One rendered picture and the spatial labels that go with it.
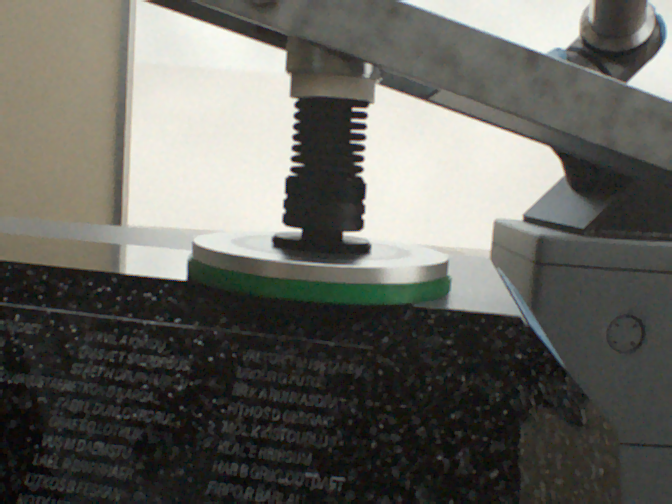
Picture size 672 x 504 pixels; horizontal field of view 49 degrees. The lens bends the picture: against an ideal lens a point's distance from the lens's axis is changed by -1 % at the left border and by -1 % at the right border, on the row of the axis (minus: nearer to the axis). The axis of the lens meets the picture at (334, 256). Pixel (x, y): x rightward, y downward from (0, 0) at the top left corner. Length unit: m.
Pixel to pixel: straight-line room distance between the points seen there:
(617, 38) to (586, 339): 0.62
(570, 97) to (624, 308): 1.06
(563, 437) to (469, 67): 0.27
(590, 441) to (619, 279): 1.05
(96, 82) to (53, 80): 0.31
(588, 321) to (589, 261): 0.12
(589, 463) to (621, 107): 0.26
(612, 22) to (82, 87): 4.54
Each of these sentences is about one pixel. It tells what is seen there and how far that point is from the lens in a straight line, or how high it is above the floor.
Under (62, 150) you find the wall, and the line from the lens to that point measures 5.75.
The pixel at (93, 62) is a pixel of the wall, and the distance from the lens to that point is 5.72.
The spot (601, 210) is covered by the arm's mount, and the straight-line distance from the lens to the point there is 1.59.
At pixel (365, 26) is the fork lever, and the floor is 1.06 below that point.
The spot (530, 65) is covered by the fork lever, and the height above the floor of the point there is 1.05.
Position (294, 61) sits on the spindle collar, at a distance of 0.60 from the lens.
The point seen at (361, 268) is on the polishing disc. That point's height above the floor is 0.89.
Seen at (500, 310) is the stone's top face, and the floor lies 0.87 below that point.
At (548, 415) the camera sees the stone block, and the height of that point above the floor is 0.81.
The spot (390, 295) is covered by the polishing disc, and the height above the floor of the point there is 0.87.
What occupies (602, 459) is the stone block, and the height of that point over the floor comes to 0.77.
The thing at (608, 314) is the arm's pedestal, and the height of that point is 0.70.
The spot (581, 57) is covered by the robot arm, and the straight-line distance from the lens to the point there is 1.71.
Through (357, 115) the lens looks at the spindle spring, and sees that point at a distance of 0.60.
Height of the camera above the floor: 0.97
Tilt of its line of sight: 7 degrees down
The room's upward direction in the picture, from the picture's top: 4 degrees clockwise
